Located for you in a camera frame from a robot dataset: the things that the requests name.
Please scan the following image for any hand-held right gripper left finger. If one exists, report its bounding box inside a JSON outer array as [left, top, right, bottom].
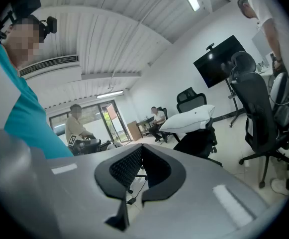
[[46, 144, 145, 239]]

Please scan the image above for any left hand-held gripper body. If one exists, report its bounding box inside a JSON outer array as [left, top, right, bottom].
[[68, 133, 101, 156]]

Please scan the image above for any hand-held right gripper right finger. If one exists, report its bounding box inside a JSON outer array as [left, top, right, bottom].
[[128, 144, 282, 239]]

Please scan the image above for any white pillow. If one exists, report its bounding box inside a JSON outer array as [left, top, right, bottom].
[[158, 104, 216, 134]]

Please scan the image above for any black television stand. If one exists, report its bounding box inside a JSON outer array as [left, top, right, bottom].
[[224, 78, 247, 128]]

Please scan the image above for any brown cardboard box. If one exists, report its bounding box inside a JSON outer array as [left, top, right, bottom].
[[127, 120, 143, 142]]

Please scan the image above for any glass sliding door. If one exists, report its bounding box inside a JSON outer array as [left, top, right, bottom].
[[48, 99, 133, 144]]

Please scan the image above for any black mesh office chair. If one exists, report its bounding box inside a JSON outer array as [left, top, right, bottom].
[[173, 87, 223, 168]]

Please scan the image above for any small dark side table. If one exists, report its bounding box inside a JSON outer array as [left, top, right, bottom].
[[136, 117, 155, 137]]

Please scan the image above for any person's teal shirt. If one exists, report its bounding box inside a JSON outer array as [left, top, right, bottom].
[[0, 37, 74, 159]]

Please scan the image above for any white air conditioner vent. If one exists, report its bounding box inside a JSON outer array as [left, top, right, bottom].
[[18, 54, 82, 80]]

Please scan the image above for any person's head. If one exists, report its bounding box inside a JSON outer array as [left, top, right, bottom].
[[2, 17, 47, 71]]

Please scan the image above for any black office chair with headrest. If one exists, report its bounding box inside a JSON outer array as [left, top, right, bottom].
[[229, 50, 289, 189]]

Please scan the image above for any white computer monitor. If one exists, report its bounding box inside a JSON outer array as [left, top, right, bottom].
[[252, 29, 273, 60]]

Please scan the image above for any black cable with adapter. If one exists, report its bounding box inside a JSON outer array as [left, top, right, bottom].
[[126, 177, 148, 206]]

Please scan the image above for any black head-mounted camera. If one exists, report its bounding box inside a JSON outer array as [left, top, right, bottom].
[[0, 8, 58, 44]]

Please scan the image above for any black wall television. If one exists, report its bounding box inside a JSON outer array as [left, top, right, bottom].
[[193, 34, 247, 89]]

